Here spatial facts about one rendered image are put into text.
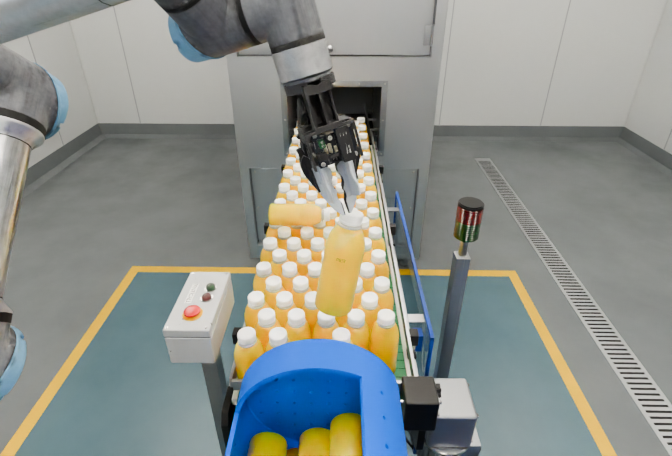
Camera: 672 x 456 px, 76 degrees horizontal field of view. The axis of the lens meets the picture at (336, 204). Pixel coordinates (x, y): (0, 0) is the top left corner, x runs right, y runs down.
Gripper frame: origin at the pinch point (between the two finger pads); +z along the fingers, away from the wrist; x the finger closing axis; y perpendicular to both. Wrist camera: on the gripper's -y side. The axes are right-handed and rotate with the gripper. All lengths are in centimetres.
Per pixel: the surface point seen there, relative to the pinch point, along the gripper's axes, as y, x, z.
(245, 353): -17.6, -26.8, 31.5
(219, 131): -457, -43, 43
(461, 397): -12, 16, 63
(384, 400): 12.2, -4.5, 28.0
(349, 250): 1.2, -1.4, 7.3
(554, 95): -355, 317, 104
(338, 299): 0.8, -5.5, 15.4
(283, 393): -0.7, -20.1, 30.6
